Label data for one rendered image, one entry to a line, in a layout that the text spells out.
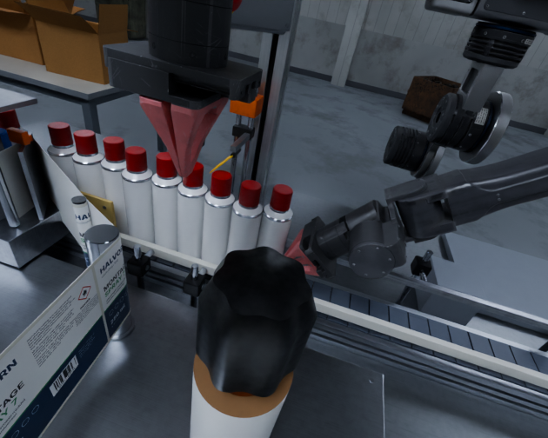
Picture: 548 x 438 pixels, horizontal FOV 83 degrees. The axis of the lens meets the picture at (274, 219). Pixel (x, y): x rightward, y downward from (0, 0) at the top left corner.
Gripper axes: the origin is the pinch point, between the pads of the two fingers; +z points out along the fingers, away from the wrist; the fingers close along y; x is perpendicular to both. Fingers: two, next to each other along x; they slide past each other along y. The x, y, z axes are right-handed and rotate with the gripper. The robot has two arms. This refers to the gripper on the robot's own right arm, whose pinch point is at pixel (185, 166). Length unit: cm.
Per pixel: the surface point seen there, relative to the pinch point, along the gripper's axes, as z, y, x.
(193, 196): 15.0, -7.0, 17.3
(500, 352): 30, 53, 20
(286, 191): 10.3, 7.8, 19.5
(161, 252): 27.9, -11.9, 15.3
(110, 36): 18, -114, 141
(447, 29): -33, 168, 740
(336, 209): 35, 20, 62
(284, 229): 16.9, 9.0, 18.3
